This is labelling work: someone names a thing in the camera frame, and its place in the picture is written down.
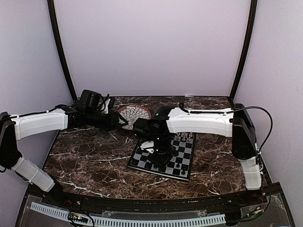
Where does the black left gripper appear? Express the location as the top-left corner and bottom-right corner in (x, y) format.
(85, 109), (128, 131)

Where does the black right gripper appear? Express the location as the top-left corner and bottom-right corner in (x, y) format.
(147, 135), (176, 170)

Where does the black white chess board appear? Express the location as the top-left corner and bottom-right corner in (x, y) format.
(127, 132), (196, 182)

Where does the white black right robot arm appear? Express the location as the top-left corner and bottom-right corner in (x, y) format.
(148, 104), (262, 205)

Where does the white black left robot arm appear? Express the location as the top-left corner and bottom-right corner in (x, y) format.
(0, 105), (128, 206)

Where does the floral patterned ceramic plate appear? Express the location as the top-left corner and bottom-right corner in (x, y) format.
(118, 105), (151, 131)

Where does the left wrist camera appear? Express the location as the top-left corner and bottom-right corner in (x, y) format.
(80, 89), (102, 110)

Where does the white slotted cable duct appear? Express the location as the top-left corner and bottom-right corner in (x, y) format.
(30, 202), (226, 227)

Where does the black front frame rail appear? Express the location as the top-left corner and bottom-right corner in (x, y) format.
(23, 183), (285, 215)

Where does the black left corner frame post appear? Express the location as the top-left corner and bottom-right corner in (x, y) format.
(47, 0), (77, 101)

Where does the black corner frame post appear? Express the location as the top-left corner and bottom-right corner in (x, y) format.
(228, 0), (258, 104)
(47, 0), (77, 101)

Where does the black right corner frame post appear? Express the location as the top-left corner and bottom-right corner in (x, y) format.
(228, 0), (258, 104)

